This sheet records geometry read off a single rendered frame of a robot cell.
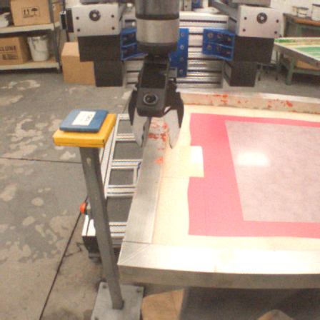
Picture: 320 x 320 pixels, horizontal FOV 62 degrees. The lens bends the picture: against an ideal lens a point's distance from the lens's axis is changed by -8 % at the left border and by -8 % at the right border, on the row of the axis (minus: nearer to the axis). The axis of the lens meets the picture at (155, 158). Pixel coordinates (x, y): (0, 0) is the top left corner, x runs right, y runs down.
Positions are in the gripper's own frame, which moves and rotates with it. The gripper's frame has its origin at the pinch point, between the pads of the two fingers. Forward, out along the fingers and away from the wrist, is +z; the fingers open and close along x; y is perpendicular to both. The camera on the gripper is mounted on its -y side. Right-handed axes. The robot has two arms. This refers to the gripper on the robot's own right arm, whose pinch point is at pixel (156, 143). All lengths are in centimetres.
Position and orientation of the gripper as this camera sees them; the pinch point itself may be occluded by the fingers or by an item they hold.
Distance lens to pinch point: 58.4
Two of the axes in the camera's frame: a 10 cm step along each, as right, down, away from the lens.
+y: 1.0, -5.8, 8.1
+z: 0.0, 8.2, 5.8
